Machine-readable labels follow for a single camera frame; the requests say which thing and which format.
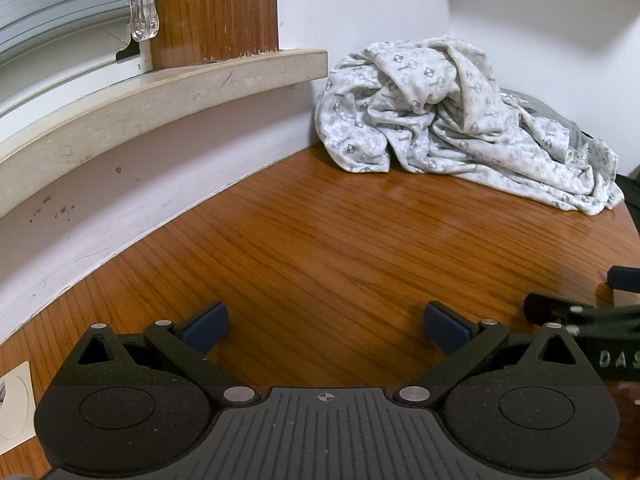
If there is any beige window sill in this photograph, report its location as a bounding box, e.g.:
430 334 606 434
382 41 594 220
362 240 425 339
0 49 328 218

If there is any wooden window frame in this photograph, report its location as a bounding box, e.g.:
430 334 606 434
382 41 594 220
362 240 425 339
150 0 280 70

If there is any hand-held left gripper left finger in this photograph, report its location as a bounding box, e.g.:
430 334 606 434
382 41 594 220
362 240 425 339
69 302 260 407

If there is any clear plastic clip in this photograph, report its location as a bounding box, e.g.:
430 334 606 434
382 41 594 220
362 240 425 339
127 0 160 43

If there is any white patterned shirt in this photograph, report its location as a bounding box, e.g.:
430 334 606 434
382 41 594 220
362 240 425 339
314 35 626 218

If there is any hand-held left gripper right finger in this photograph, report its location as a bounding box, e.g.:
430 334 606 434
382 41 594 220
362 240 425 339
393 302 593 407

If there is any grey printed t-shirt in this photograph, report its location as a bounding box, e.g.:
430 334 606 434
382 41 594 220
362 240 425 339
500 88 621 181

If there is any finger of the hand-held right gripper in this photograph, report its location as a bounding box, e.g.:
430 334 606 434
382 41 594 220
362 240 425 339
524 292 601 333
606 266 640 292

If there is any grey window blind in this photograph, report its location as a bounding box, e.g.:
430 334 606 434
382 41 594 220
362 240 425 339
0 0 151 68

